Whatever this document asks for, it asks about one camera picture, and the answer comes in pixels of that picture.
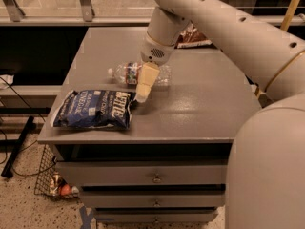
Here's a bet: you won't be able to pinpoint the metal railing frame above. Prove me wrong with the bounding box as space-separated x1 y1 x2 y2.
0 0 291 26

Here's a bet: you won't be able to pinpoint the snack items in basket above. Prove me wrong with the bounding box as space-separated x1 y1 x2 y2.
49 172 79 198

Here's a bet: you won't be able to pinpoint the middle grey drawer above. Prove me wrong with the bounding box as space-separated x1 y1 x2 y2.
80 190 225 208

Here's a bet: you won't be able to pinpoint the brown chip bag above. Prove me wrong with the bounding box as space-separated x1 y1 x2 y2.
175 24 212 49

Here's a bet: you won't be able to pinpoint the grey drawer cabinet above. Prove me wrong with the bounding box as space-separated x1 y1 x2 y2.
37 26 263 225

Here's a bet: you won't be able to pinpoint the white paper at left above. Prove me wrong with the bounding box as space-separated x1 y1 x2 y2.
0 74 14 90

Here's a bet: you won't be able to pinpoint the bottom grey drawer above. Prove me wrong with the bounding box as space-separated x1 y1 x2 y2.
93 210 218 224

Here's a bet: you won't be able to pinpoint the black floor cable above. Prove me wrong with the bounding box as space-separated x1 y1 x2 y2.
0 75 57 177

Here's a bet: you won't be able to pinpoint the clear plastic water bottle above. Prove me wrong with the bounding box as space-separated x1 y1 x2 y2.
108 62 172 86

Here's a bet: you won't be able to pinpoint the grey drawer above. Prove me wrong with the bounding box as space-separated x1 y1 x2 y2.
80 190 225 208
93 210 218 224
56 162 226 186

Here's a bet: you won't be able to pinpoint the top grey drawer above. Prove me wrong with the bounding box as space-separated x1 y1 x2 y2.
56 162 226 186

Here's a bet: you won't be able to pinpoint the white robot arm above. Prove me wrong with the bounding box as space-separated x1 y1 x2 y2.
136 0 305 229

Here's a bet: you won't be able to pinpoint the black wire basket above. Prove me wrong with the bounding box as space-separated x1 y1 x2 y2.
34 146 70 200

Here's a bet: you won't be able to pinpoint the blue Kettle chip bag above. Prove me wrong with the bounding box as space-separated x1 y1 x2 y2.
51 90 135 129

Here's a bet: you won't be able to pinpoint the black metal stand leg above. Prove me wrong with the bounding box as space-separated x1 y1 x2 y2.
1 116 35 178

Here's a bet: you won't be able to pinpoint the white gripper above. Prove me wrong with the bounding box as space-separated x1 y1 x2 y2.
135 34 174 103

